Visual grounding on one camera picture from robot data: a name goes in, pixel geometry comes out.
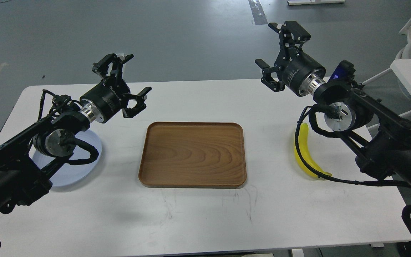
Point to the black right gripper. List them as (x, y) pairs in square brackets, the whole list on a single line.
[(296, 66)]

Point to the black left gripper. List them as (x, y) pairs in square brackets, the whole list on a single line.
[(112, 93)]

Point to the yellow banana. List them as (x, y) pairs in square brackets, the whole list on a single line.
[(304, 150)]

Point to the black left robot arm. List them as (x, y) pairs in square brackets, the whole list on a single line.
[(32, 157)]

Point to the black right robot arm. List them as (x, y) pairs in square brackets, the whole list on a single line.
[(380, 139)]

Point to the brown wooden tray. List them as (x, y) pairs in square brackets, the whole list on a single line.
[(193, 155)]

